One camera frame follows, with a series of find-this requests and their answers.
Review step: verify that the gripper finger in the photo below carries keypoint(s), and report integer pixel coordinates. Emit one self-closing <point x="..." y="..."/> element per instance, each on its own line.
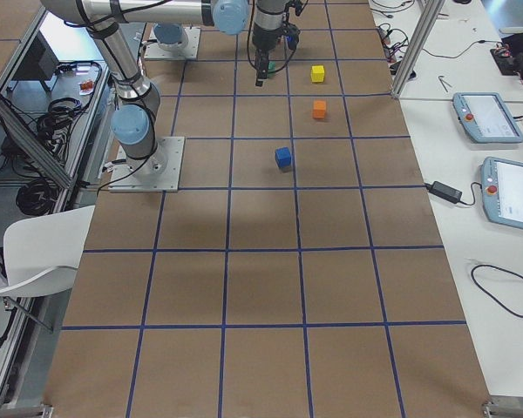
<point x="261" y="67"/>

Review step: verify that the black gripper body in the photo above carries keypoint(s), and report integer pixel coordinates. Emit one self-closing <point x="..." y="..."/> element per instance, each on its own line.
<point x="262" y="42"/>

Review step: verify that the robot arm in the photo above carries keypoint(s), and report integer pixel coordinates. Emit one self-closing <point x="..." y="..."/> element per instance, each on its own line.
<point x="133" y="123"/>
<point x="267" y="23"/>

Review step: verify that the yellow block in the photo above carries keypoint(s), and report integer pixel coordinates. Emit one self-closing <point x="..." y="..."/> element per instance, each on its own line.
<point x="317" y="74"/>

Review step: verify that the orange block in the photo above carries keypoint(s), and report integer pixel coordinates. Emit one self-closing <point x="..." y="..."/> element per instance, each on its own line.
<point x="319" y="109"/>

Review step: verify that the blue block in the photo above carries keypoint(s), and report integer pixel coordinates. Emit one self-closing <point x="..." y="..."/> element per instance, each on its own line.
<point x="283" y="158"/>

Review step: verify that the black power adapter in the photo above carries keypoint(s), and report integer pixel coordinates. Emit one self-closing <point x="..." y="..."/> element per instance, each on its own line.
<point x="444" y="191"/>

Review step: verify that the far teach pendant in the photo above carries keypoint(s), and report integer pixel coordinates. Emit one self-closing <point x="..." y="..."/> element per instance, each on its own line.
<point x="485" y="118"/>

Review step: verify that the teach pendant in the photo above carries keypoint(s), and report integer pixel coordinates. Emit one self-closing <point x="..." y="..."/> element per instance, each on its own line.
<point x="485" y="118"/>
<point x="502" y="191"/>

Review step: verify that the near teach pendant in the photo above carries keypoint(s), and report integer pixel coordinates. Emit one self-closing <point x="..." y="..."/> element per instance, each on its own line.
<point x="502" y="191"/>

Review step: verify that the white chair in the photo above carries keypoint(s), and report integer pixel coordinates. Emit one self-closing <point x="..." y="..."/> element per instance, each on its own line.
<point x="42" y="254"/>

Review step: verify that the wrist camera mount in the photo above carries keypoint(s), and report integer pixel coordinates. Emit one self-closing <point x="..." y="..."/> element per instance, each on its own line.
<point x="292" y="35"/>

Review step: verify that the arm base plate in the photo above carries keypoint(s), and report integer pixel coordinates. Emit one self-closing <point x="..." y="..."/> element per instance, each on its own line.
<point x="172" y="48"/>
<point x="161" y="172"/>

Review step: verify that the aluminium frame post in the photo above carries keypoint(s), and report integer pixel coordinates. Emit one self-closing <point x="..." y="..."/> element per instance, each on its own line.
<point x="420" y="34"/>

